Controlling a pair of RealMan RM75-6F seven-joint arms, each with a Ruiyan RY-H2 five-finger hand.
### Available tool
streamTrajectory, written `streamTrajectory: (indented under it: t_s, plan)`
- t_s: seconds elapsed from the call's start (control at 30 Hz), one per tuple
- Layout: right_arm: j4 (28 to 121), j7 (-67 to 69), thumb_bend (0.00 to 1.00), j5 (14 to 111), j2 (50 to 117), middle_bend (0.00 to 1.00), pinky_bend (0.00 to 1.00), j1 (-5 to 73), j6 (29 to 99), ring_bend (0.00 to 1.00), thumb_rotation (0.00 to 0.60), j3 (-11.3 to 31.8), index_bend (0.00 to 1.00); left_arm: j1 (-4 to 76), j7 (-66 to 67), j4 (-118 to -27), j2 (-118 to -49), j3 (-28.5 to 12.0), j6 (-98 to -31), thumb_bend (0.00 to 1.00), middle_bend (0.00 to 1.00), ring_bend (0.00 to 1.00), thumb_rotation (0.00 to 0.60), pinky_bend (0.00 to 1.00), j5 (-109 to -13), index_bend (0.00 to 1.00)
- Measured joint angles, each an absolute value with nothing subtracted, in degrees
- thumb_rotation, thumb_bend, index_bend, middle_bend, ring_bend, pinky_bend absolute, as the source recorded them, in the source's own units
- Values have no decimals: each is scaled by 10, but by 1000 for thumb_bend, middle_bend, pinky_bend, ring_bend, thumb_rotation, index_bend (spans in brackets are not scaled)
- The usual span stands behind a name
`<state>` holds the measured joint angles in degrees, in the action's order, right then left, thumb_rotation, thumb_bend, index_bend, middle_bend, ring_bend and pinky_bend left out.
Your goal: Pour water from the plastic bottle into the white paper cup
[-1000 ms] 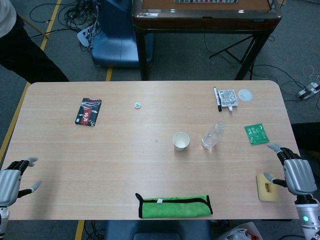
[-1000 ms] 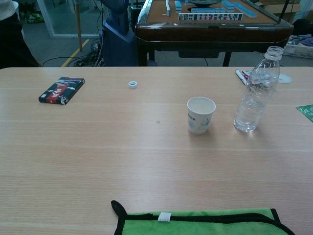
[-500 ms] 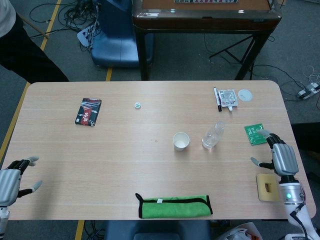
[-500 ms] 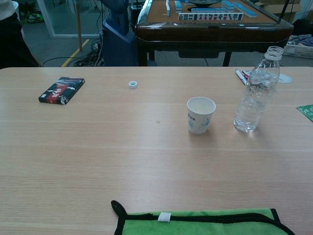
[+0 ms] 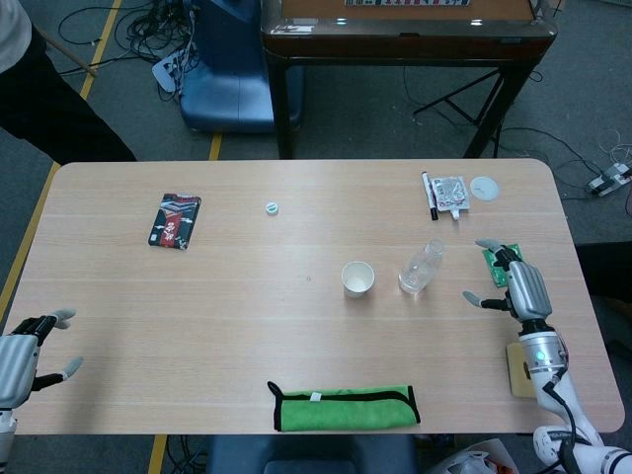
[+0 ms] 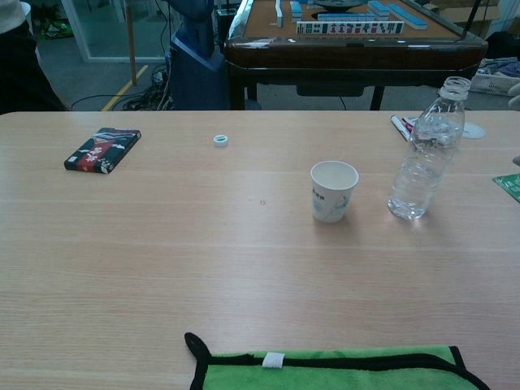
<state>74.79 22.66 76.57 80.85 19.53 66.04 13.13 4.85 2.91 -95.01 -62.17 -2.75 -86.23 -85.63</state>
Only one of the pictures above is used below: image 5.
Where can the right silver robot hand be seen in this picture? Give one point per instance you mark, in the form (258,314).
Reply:
(528,291)

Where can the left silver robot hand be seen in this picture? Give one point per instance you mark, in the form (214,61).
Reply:
(17,355)

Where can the transparent plastic bottle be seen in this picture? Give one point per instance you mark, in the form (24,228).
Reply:
(418,274)

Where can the white paper cup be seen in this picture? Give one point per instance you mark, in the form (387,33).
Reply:
(357,281)

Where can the white green bottle cap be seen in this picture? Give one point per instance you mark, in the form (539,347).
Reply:
(271,208)

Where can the yellow sponge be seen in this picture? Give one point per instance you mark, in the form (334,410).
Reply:
(516,370)

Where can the white round lid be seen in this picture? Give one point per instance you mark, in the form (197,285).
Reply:
(485,188)

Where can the clear plastic sachet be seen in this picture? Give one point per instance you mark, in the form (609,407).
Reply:
(449,193)

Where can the black white marker pen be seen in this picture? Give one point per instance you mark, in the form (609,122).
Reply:
(429,195)

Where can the grey white power strip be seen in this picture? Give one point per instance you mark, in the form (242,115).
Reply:
(609,178)

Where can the white plastic bag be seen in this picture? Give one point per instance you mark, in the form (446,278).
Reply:
(474,459)

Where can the black tripod stand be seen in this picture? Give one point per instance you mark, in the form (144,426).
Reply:
(459,106)

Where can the black red patterned box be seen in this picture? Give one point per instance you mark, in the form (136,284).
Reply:
(174,222)

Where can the green cloth with black trim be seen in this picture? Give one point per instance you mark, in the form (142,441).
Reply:
(345,410)

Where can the brown mahjong table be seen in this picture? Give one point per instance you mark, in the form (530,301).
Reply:
(395,42)

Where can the wooden stick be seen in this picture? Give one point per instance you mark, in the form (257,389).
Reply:
(74,60)

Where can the white power strip with plugs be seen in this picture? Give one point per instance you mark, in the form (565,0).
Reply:
(170,69)

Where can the blue machine base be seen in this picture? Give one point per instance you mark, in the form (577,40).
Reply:
(232,74)

